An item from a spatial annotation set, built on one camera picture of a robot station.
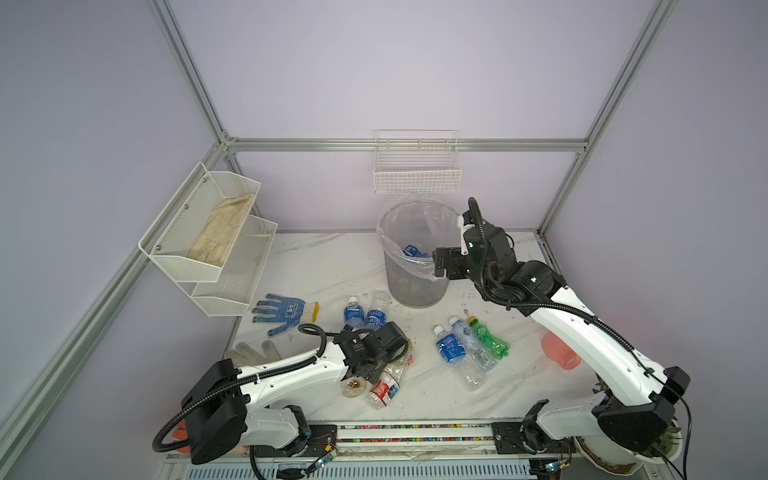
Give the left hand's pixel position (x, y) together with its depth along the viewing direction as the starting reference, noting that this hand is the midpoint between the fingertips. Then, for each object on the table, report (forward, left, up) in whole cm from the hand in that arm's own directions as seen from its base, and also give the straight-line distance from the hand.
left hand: (392, 351), depth 80 cm
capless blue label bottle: (+12, +5, -3) cm, 14 cm away
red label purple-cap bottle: (-8, +10, -5) cm, 14 cm away
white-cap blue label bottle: (+13, +12, -3) cm, 18 cm away
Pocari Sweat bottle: (+34, -7, +4) cm, 35 cm away
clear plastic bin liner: (+34, -5, +13) cm, 37 cm away
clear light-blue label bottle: (0, -25, -4) cm, 26 cm away
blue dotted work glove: (+17, +34, -9) cm, 39 cm away
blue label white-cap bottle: (+2, -17, -3) cm, 18 cm away
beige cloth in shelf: (+26, +47, +21) cm, 58 cm away
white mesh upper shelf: (+22, +52, +22) cm, 61 cm away
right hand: (+15, -13, +25) cm, 32 cm away
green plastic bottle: (+2, -30, -3) cm, 30 cm away
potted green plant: (-23, -53, -7) cm, 59 cm away
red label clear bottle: (-7, +1, -3) cm, 8 cm away
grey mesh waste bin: (+19, -5, +3) cm, 19 cm away
